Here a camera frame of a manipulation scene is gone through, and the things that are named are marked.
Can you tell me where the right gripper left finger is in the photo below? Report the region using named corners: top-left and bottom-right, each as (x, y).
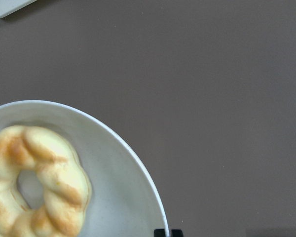
top-left (154, 229), bottom-right (166, 237)

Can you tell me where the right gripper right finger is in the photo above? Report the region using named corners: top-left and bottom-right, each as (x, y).
top-left (171, 229), bottom-right (183, 237)

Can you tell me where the cream serving tray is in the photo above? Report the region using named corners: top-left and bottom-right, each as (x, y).
top-left (0, 0), bottom-right (36, 18)

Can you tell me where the glazed yellow donut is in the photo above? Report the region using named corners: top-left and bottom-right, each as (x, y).
top-left (0, 125), bottom-right (92, 237)

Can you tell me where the white plate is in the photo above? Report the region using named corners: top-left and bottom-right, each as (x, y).
top-left (0, 100), bottom-right (170, 237)

